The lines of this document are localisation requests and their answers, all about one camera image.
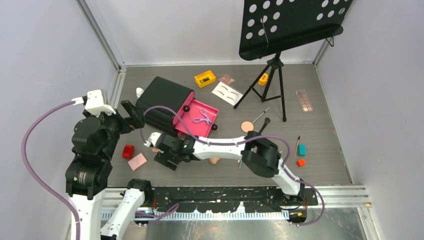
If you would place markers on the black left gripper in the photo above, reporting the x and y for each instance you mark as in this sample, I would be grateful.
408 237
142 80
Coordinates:
130 122

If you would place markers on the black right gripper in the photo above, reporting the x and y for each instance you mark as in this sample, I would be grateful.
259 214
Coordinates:
163 158

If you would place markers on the white bottle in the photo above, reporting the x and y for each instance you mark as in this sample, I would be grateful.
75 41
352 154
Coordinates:
139 91

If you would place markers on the purple eyelash curler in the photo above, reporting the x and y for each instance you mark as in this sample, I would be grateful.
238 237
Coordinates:
205 118

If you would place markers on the black drawer organizer cabinet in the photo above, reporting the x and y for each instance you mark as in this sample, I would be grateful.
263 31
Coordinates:
163 92

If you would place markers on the black makeup brush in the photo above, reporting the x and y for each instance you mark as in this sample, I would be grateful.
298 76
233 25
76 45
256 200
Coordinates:
267 120

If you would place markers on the long eyeshadow palette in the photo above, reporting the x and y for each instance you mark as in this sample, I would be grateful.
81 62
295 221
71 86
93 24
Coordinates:
304 101

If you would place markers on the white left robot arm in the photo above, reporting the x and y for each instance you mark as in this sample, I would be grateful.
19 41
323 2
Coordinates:
94 142

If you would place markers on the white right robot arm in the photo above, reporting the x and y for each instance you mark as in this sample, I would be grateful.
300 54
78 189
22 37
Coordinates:
256 151

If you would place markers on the red block left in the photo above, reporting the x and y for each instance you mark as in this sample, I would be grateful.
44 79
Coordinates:
128 151

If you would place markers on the pink sponge block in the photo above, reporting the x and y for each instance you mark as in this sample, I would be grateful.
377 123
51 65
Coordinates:
137 161

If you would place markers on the orange beauty blender sponge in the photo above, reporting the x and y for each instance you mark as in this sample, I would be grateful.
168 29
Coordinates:
214 160

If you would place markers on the round orange powder puff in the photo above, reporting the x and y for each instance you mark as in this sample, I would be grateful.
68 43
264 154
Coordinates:
247 126

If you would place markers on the false eyelash card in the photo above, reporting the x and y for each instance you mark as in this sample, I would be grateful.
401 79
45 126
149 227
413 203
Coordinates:
227 93

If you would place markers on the yellow toy block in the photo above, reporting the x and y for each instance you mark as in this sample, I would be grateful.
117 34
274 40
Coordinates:
204 79

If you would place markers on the small eyeshadow palette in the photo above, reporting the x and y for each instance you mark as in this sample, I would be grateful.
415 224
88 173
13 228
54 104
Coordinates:
226 79

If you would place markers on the yellow toy object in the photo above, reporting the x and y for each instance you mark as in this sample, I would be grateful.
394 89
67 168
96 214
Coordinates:
263 79

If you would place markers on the pink lip pencil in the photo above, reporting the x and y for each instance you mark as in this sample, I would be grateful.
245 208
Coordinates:
296 146

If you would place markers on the red small block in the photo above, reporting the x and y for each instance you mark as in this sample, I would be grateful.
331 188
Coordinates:
301 162

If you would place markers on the teal block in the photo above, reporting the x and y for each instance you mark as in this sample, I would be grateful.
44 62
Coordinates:
301 150

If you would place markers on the black tripod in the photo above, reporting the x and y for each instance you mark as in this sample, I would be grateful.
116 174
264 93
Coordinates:
274 64

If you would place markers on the black perforated music stand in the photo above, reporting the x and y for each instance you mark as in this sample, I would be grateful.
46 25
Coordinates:
272 26

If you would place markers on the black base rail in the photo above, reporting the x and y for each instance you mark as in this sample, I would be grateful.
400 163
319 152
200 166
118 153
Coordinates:
224 199

